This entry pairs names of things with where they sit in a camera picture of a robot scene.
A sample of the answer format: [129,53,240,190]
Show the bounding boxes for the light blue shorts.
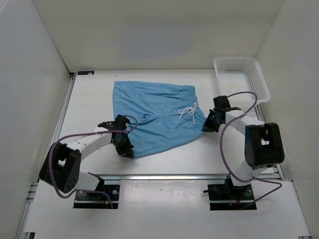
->
[113,81,205,158]

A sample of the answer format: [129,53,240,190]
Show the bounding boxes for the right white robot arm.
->
[202,96,285,199]

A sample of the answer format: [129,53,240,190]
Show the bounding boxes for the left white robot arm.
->
[39,115,138,199]

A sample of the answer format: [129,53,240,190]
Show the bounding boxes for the white plastic mesh basket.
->
[213,56,270,104]

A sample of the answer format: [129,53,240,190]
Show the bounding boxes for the blue label sticker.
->
[77,71,95,75]

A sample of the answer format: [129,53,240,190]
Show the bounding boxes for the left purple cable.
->
[49,115,139,209]

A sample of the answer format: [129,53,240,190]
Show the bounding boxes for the aluminium front rail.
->
[99,174,227,181]

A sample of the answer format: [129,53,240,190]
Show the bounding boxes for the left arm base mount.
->
[73,179,120,210]

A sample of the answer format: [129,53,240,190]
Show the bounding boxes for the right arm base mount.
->
[203,184,257,211]

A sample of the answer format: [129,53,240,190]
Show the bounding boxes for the aluminium left rail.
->
[41,72,78,179]

